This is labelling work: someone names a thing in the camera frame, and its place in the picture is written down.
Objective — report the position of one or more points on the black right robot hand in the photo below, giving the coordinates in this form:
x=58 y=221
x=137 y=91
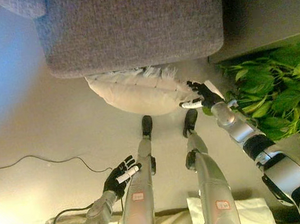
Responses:
x=205 y=94

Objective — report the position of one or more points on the silver right robot leg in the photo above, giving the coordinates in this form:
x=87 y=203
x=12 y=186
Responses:
x=209 y=176

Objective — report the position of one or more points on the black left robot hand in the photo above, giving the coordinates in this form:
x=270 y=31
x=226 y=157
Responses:
x=113 y=181

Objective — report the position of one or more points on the grey fabric sofa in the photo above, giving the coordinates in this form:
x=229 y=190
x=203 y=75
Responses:
x=130 y=23

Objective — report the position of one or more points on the white fringed pillow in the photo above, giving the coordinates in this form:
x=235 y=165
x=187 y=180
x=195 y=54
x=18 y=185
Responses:
x=139 y=91

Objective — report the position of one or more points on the green leafy houseplant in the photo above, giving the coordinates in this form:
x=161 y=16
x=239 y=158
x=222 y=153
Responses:
x=277 y=92

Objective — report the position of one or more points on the silver robot leg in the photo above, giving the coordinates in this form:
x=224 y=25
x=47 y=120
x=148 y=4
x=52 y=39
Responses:
x=141 y=182
x=209 y=176

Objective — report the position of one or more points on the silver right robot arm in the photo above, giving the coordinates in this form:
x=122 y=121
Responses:
x=269 y=157

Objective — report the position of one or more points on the silver left robot leg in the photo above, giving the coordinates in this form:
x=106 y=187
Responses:
x=141 y=182

